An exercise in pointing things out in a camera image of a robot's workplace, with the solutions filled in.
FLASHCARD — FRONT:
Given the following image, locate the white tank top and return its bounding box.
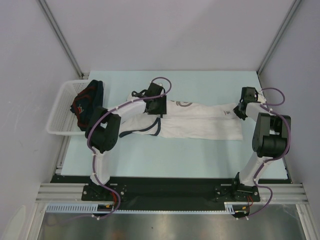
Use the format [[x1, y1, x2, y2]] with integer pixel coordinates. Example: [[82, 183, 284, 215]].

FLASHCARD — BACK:
[[119, 100, 243, 141]]

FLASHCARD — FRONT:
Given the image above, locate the navy tank top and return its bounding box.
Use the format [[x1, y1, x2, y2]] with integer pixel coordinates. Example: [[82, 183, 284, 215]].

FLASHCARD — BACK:
[[70, 79, 104, 132]]

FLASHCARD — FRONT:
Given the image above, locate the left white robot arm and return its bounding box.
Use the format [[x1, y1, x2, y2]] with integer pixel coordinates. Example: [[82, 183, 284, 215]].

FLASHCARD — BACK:
[[85, 81, 168, 200]]

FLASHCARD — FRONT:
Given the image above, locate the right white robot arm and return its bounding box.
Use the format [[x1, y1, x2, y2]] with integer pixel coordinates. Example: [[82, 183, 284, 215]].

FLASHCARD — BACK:
[[230, 86, 292, 201]]

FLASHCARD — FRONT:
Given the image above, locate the white plastic basket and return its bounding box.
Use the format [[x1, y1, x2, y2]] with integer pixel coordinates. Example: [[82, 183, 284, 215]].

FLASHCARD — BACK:
[[46, 79, 91, 136]]

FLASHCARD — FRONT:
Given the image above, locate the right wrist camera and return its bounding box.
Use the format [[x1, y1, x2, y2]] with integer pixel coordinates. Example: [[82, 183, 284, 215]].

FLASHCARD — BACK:
[[255, 90, 267, 104]]

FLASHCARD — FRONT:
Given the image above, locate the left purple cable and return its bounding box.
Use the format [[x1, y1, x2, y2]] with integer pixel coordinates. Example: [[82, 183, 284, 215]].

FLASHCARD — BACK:
[[86, 76, 173, 216]]

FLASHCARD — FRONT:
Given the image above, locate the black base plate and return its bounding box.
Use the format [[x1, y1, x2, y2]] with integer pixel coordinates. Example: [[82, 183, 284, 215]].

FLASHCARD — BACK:
[[49, 175, 293, 212]]

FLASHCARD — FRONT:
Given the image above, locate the right cable duct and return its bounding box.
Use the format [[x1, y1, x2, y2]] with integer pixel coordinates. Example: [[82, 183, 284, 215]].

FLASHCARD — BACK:
[[224, 202, 250, 214]]

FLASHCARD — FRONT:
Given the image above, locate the cable duct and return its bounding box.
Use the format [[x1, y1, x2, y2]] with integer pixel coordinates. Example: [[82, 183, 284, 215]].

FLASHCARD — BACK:
[[224, 202, 250, 214], [46, 203, 114, 214]]

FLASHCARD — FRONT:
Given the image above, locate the right aluminium frame post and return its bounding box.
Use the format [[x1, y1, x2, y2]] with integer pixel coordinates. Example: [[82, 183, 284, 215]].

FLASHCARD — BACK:
[[256, 0, 304, 77]]

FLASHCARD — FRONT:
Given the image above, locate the aluminium frame post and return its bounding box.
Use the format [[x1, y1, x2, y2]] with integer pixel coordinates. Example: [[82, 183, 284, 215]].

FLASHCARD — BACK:
[[256, 0, 304, 77], [36, 0, 84, 79]]

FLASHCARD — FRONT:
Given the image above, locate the left cable duct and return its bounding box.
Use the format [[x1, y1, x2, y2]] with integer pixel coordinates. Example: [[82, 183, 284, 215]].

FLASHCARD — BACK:
[[46, 203, 114, 214]]

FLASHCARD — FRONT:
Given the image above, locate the left aluminium frame post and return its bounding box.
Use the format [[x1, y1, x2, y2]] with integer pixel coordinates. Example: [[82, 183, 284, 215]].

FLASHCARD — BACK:
[[36, 0, 84, 79]]

